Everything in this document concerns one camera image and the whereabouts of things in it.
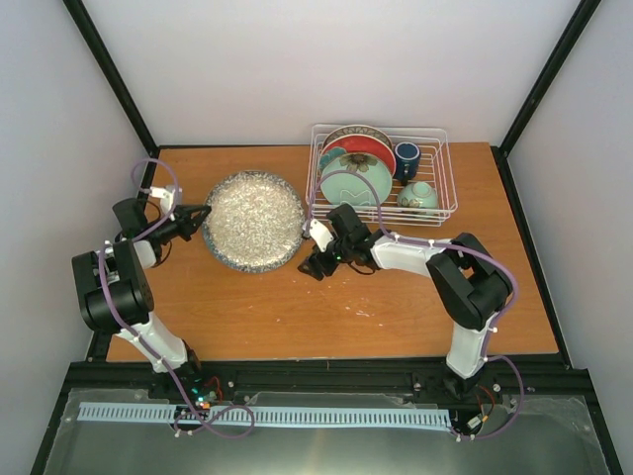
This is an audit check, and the red and teal plate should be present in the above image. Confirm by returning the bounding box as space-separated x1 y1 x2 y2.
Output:
318 134 397 176

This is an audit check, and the dark blue mug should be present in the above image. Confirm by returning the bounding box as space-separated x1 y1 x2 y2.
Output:
394 142 421 181

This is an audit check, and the large speckled grey plate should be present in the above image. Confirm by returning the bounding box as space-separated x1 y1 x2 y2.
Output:
202 170 306 273

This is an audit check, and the white wire dish rack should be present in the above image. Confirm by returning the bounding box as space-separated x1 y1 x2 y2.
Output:
306 124 458 227

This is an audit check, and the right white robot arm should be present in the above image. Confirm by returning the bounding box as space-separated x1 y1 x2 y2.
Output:
299 204 518 398

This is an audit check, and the black frame post right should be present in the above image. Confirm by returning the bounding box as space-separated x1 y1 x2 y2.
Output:
498 0 601 158

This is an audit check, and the light green flower plate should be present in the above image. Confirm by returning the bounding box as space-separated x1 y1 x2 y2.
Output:
320 154 393 206

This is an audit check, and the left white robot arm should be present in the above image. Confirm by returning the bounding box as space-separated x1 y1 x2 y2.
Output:
71 198 211 399

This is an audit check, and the black frame post left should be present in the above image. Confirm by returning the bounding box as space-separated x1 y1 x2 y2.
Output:
62 0 159 158

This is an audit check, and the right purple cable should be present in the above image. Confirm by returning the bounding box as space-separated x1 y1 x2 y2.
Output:
304 170 525 440

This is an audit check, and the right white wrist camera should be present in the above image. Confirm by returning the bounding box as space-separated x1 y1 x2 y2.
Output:
307 219 334 252

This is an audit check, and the floral patterned plate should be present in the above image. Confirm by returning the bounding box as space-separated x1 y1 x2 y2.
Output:
322 125 392 154

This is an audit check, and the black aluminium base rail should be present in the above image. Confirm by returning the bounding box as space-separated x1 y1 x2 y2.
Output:
147 358 500 405

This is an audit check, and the light green bowl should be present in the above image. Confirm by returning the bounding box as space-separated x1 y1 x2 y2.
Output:
397 182 438 209

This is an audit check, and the light blue cable duct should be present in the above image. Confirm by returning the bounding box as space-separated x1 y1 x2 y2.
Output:
76 402 451 431

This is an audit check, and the black frame post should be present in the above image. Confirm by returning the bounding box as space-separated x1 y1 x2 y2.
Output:
62 0 159 158
498 0 601 158

